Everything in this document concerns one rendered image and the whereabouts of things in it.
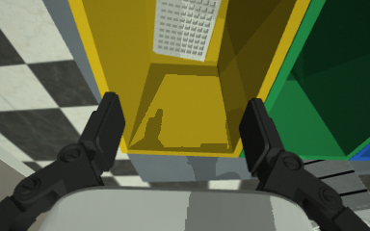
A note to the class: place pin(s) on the yellow bin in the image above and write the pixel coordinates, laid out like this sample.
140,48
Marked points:
178,106

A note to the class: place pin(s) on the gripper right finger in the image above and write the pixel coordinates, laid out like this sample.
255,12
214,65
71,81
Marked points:
282,172

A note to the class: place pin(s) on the white well plate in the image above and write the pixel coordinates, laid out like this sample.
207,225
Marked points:
186,15

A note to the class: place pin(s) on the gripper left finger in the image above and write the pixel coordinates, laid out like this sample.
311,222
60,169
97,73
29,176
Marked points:
78,166

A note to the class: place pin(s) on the green open bin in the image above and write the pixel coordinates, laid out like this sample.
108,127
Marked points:
322,110

